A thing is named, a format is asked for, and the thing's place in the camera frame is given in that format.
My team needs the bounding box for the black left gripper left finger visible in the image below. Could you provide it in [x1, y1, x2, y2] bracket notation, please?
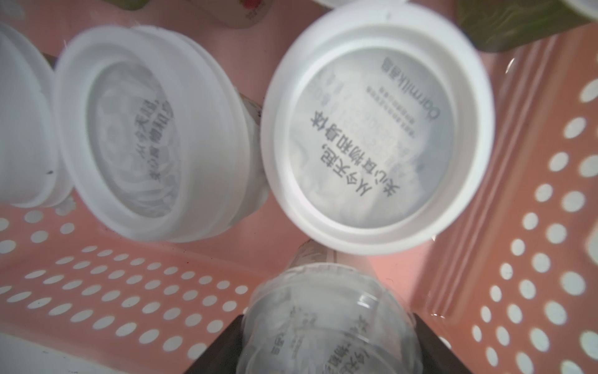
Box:
[185, 315, 243, 374]

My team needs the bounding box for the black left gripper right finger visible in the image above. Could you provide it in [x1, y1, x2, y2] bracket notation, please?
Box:
[414, 314, 471, 374]

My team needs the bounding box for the pink perforated plastic basket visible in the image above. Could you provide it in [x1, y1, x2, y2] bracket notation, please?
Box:
[1, 1, 597, 373]

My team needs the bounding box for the clear lid yogurt cup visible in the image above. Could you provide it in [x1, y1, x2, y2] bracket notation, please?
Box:
[236, 239, 423, 373]

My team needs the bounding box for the green yogurt cup white lid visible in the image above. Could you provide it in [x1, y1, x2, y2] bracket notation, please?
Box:
[456, 0, 597, 52]

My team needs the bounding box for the red label yogurt cup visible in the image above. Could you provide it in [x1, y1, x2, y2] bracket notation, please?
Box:
[189, 0, 273, 29]

